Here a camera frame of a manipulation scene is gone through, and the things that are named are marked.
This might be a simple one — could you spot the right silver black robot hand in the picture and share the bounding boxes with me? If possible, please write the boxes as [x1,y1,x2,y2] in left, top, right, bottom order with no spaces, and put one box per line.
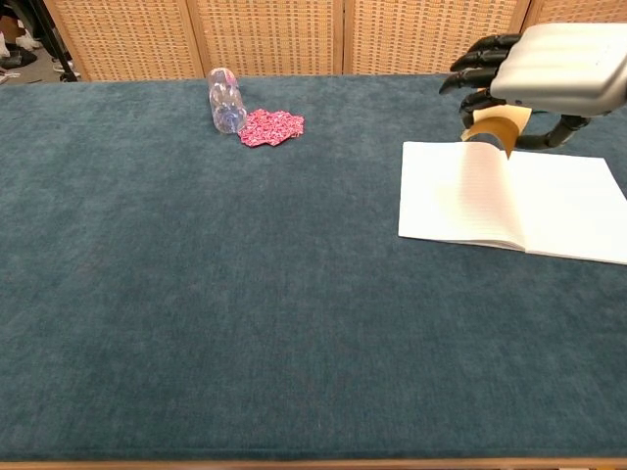
[438,23,627,151]

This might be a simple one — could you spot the brown and white bookmark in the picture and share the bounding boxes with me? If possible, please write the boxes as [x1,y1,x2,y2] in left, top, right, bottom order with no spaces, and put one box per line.
[459,103,533,161]

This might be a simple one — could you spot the white notebook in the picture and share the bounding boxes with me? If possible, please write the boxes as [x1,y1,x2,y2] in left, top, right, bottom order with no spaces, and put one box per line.
[397,140,627,266]

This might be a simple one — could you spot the wicker folding screen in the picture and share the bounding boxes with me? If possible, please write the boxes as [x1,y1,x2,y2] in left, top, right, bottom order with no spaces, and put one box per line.
[43,0,627,82]

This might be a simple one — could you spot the pink patterned cloth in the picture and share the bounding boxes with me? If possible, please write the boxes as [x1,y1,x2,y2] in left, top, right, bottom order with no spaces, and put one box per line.
[237,109,307,149]

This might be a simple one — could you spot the clear plastic water bottle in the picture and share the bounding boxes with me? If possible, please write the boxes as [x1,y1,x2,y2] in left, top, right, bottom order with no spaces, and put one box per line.
[206,67,248,135]

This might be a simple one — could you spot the blue carpet table mat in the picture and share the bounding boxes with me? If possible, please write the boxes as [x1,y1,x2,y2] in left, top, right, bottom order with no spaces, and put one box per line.
[0,72,627,464]

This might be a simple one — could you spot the black tripod stand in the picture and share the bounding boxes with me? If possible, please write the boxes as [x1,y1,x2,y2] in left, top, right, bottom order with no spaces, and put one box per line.
[28,0,82,83]

